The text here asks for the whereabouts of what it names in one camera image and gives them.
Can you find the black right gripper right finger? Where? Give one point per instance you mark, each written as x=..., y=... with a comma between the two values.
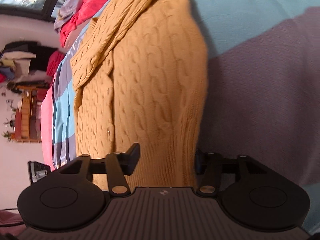
x=209, y=168

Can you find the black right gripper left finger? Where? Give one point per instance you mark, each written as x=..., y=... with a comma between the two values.
x=116, y=166

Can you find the yellow cable knit sweater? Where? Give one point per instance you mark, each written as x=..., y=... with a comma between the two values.
x=140, y=76

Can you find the clothes pile on rack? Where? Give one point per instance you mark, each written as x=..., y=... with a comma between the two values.
x=24, y=63

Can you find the black silver device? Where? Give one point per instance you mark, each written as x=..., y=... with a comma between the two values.
x=37, y=171

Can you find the wooden bookshelf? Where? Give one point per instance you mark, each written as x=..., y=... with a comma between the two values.
x=28, y=114

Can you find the small potted plant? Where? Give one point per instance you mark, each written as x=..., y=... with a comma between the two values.
x=10, y=123

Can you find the red ruffled fabric pile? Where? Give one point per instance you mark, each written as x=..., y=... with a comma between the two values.
x=54, y=62

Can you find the grey mattress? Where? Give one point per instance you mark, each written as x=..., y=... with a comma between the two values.
x=81, y=29

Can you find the grey lilac crumpled cloth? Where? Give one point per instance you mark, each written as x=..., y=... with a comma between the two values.
x=65, y=12

